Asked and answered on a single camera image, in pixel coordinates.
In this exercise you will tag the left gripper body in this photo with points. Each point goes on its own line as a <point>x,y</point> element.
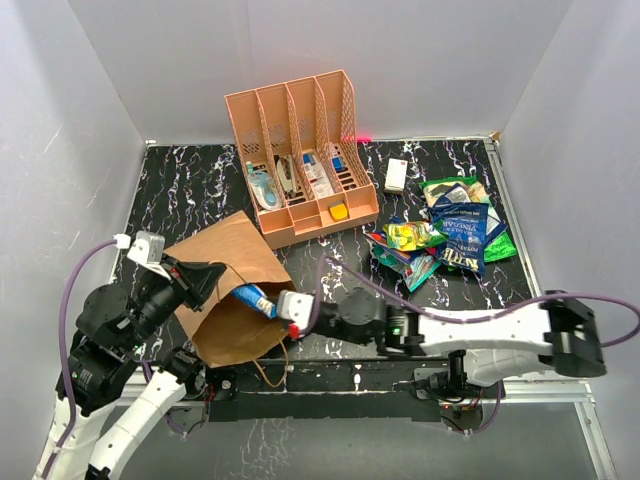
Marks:
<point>159,298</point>

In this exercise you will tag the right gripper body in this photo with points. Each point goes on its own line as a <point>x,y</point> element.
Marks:
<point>330,322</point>

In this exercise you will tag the brown paper bag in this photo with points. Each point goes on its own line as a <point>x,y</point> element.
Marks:
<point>228,332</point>

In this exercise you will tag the blue white wafer bar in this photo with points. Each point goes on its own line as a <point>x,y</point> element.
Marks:
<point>252,296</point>

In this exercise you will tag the blue biscuit pack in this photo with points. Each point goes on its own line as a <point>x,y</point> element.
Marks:
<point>379,239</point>

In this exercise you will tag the red green candy pack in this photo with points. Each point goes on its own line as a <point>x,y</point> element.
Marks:
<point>418,271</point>

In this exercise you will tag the yellow green snack pack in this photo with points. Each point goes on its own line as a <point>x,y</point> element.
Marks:
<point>412,236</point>

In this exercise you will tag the dark blue vinegar chips bag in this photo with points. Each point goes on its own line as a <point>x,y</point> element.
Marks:
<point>465,227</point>

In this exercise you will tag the green Chuba chips bag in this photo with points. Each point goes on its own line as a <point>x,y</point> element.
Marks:
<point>502,247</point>

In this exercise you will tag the blue snack pouch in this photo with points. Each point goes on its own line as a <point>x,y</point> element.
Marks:
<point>475,193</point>

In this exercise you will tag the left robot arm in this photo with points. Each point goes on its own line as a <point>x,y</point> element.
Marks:
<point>100,360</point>

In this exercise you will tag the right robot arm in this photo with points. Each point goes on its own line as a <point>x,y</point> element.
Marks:
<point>552,332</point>

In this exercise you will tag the blue correction tape pack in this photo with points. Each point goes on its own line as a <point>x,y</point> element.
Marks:
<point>263,187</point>

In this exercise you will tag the yellow sticky tape dispenser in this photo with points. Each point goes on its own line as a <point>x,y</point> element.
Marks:
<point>339,211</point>

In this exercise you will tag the white ruler set pack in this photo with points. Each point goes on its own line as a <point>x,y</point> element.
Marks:
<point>317,176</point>

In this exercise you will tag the silver stapler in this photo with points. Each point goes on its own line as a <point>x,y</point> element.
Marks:
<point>285,170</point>

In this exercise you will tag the blue eraser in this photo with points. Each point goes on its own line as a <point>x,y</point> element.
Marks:
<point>338,164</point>

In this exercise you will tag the white small box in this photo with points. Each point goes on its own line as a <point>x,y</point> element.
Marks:
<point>395,177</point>

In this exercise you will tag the pink desk organizer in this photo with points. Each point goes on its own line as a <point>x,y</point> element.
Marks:
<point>315,113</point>

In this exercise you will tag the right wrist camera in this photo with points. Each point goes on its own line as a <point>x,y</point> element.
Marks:
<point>295,311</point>

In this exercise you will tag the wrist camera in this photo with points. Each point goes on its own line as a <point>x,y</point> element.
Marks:
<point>295,311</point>
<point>146,250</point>

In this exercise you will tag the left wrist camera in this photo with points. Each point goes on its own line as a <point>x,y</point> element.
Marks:
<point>146,250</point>

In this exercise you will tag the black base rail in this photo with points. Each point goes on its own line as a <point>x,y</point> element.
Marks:
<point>358,389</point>

